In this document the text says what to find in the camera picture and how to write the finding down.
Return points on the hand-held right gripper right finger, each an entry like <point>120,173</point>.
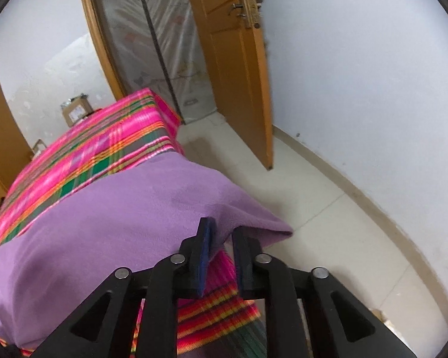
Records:
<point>240,268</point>

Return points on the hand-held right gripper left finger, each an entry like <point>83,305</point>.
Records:
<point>205,261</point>

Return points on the purple fleece garment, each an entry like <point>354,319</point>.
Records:
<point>115,212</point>

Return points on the pink plaid bed sheet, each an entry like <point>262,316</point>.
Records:
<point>97,138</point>

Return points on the brown cardboard box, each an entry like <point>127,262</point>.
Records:
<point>76,113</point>

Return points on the wooden door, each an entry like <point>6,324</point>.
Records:
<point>227,63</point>

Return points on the small white box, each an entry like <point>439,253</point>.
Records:
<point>39,146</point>

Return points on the translucent plastic door curtain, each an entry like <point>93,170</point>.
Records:
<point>153,44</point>

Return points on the wooden wardrobe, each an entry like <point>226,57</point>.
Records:
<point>0,138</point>

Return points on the wooden door frame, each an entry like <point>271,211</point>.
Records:
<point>97,33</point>

